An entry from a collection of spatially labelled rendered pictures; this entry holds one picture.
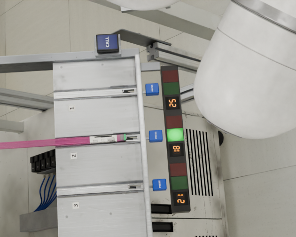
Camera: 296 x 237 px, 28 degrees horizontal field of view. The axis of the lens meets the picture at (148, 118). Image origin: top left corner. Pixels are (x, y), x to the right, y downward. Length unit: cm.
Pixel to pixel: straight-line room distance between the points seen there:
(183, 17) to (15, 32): 176
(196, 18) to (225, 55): 113
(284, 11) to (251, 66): 7
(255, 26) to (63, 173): 77
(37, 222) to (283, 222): 76
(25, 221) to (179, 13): 75
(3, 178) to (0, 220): 13
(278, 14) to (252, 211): 142
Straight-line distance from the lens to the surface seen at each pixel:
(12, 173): 195
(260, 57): 63
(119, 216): 129
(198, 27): 179
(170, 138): 133
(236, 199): 204
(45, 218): 170
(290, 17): 63
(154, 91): 134
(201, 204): 190
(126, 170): 131
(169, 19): 171
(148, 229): 127
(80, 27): 285
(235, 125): 66
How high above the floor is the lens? 161
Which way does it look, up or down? 43 degrees down
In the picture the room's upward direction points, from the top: 80 degrees counter-clockwise
